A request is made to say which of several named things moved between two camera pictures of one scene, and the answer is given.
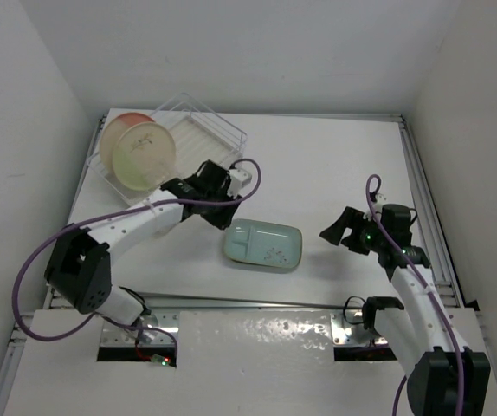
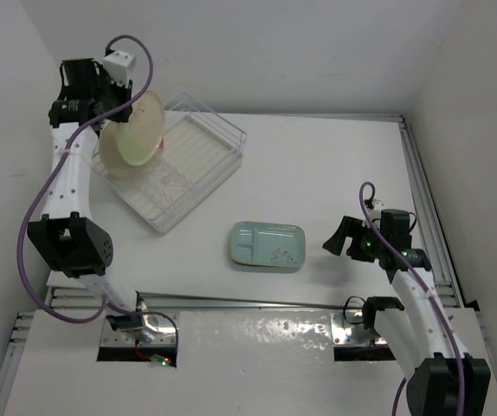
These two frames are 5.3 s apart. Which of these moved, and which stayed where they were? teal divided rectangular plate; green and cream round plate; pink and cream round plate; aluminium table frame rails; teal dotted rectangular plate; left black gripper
Moved: left black gripper; green and cream round plate
Stayed: aluminium table frame rails; pink and cream round plate; teal dotted rectangular plate; teal divided rectangular plate
